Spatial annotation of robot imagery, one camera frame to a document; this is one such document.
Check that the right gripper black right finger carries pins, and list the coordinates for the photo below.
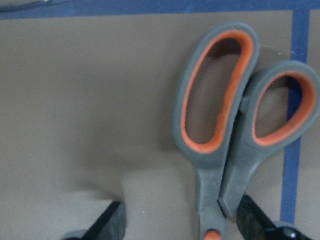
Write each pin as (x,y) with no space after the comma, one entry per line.
(254,224)

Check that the grey orange scissors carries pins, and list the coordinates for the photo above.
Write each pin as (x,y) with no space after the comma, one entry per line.
(225,165)

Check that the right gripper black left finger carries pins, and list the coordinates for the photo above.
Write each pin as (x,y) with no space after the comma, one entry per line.
(111,225)

